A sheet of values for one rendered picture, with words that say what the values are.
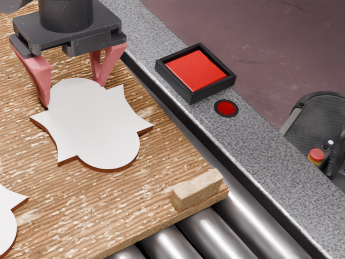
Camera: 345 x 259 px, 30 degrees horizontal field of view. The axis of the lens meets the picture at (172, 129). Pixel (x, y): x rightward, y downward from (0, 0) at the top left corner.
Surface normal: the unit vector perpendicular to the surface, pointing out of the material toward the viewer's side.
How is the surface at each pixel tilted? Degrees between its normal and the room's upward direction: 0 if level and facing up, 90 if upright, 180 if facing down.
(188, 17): 0
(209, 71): 0
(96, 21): 11
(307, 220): 0
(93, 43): 79
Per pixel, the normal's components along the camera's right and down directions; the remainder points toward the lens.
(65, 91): 0.15, -0.63
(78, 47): 0.54, 0.54
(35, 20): 0.04, -0.79
